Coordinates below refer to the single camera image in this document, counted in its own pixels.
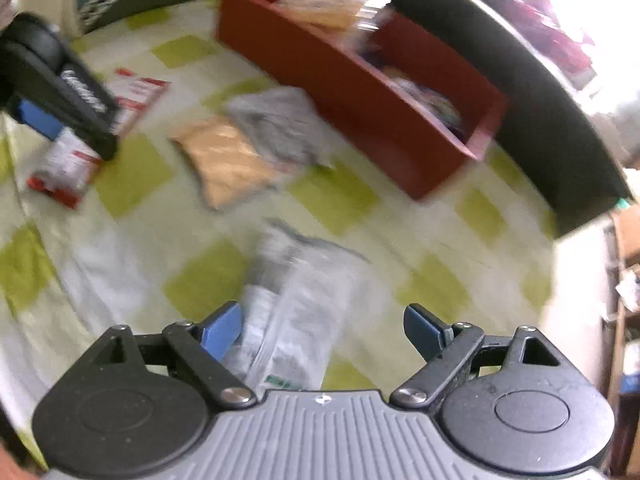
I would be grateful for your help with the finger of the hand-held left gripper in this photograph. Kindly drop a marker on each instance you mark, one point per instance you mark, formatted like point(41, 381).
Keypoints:
point(40, 120)
point(100, 140)

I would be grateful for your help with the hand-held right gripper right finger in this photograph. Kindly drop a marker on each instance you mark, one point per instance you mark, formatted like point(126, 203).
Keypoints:
point(417, 325)

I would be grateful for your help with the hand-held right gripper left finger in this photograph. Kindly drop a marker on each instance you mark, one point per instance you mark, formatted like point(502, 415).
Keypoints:
point(225, 327)

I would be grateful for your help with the white and red packet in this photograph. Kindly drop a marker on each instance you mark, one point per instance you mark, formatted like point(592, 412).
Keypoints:
point(70, 165)

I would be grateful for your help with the silver wafer packet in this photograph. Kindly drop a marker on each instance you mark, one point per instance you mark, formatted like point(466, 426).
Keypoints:
point(300, 310)

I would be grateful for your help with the red cardboard box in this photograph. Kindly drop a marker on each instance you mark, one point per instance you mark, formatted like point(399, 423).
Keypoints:
point(325, 75)

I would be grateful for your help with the brown bread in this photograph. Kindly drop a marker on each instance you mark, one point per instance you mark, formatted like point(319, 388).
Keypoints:
point(320, 10)

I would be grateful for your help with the green checked tablecloth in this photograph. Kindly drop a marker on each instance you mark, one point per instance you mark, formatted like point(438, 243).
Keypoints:
point(150, 240)

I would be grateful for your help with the brown foil packet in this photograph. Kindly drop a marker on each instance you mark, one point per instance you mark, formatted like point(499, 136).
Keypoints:
point(225, 160)

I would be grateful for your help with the silver triangular packet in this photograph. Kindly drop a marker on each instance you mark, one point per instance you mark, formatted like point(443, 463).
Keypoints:
point(280, 125)

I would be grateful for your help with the purple snack packet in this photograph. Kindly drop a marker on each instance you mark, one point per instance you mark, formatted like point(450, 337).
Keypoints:
point(430, 102)

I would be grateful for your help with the wooden shelf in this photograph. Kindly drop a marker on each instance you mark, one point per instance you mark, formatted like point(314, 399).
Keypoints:
point(625, 230)

